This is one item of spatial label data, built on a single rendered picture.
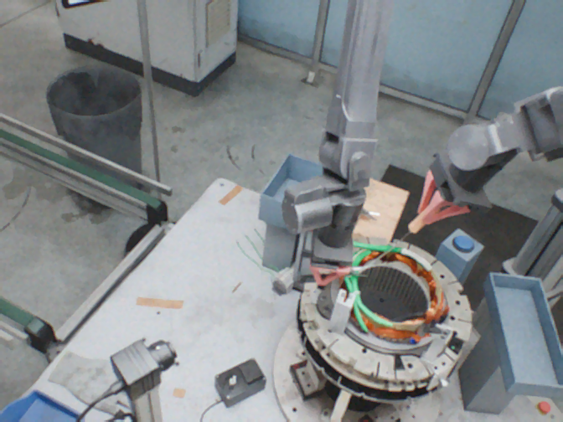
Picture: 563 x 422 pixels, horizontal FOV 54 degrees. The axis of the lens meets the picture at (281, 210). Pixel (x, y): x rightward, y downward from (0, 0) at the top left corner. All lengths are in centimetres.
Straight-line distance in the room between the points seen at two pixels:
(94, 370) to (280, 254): 51
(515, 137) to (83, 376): 99
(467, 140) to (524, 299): 62
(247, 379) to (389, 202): 51
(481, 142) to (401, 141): 257
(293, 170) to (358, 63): 64
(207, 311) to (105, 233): 131
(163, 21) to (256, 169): 98
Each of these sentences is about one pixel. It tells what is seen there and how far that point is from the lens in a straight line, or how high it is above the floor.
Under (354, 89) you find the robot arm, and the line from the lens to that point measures 79.
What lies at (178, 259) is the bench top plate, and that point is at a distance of 149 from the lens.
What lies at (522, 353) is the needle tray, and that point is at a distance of 120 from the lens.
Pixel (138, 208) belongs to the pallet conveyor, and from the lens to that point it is 170.
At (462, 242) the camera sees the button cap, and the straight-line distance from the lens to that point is 130.
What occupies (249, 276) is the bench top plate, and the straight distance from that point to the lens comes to 145.
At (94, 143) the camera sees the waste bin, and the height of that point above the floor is 41.
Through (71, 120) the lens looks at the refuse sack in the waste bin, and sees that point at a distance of 238.
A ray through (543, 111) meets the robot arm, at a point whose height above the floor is 157.
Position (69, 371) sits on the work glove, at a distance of 134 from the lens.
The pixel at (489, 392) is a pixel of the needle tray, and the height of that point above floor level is 88.
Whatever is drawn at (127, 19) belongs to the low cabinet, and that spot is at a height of 36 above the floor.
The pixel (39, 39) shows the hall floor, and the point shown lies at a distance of 404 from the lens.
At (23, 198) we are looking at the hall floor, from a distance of 287.
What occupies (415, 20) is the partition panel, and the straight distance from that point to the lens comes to 325.
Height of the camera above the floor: 194
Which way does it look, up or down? 46 degrees down
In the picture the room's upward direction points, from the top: 8 degrees clockwise
